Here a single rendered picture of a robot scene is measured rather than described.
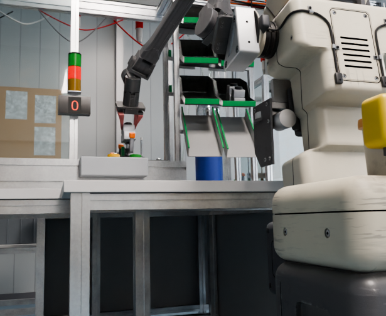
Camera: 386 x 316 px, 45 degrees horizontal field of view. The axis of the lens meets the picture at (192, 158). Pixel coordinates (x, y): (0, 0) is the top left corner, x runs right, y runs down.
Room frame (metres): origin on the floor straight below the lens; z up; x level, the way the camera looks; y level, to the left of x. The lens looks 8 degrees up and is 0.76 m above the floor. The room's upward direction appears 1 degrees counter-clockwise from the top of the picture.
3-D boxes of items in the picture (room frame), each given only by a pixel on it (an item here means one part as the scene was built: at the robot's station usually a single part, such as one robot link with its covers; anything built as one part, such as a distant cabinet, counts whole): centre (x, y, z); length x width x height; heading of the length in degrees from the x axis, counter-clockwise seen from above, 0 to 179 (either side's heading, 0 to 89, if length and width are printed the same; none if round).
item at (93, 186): (1.57, -0.03, 0.84); 0.90 x 0.70 x 0.03; 107
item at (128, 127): (1.72, 0.24, 1.09); 0.08 x 0.04 x 0.07; 19
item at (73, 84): (1.77, 0.45, 1.28); 0.05 x 0.05 x 0.05
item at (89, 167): (1.48, 0.25, 0.93); 0.21 x 0.07 x 0.06; 108
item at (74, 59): (1.77, 0.45, 1.38); 0.05 x 0.05 x 0.05
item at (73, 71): (1.77, 0.45, 1.33); 0.05 x 0.05 x 0.05
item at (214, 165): (2.66, -0.09, 0.99); 0.16 x 0.16 x 0.27
